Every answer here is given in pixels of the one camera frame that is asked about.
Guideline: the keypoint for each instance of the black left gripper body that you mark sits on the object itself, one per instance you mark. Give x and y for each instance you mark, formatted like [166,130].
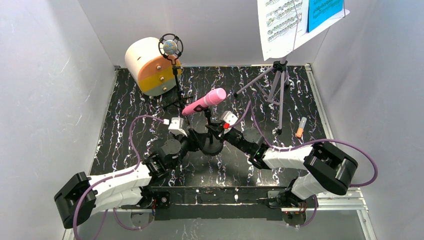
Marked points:
[191,135]

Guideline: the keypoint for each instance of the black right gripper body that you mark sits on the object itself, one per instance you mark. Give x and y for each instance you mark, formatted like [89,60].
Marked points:
[215,129]

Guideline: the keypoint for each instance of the black round-base mic stand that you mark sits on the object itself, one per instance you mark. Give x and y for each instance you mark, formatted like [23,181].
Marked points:
[215,147]

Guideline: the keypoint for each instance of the pink microphone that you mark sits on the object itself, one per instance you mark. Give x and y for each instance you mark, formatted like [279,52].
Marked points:
[212,98]

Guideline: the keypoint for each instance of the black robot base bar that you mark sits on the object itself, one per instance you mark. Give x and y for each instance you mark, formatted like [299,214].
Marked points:
[246,202]

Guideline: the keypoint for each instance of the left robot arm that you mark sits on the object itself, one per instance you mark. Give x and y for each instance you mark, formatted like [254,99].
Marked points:
[83,196]

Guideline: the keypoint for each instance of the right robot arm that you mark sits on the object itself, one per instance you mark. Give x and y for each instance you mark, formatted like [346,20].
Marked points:
[329,169]

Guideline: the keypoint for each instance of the orange grey marker pen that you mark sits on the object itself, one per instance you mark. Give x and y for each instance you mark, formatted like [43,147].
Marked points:
[301,127]

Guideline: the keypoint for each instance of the round pastel drawer cabinet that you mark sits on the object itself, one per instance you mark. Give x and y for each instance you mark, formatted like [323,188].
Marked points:
[152,73]

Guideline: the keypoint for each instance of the lilac music stand tripod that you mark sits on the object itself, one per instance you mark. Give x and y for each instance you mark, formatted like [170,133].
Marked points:
[277,91]

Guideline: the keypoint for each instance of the silver mesh studio microphone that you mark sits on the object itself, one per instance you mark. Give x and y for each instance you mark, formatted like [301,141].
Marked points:
[170,47]

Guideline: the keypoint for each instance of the black tripod microphone stand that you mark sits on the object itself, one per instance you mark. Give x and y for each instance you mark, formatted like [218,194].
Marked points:
[181,101]

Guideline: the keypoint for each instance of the white sheet music page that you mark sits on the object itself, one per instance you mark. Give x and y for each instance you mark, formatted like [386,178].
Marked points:
[283,26]

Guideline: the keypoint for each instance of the blue sheet music page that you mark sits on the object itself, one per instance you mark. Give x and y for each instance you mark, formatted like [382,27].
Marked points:
[321,10]

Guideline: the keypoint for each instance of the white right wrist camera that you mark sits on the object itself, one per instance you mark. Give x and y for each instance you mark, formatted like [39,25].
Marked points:
[229,118]

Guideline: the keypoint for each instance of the aluminium rail right edge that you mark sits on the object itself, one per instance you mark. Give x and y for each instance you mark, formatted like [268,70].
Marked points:
[354,200]

